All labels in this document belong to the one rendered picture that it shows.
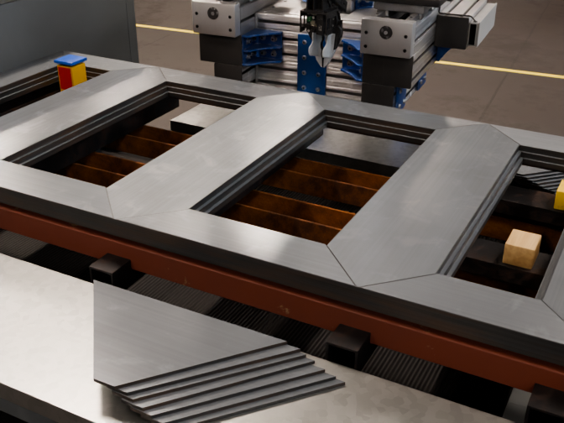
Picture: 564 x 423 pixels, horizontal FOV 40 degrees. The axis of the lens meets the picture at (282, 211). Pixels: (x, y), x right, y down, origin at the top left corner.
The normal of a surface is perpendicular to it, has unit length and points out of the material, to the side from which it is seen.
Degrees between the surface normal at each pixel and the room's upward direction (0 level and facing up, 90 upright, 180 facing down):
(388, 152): 0
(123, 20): 90
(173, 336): 0
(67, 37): 90
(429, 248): 0
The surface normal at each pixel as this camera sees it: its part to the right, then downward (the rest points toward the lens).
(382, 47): -0.40, 0.43
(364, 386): 0.00, -0.88
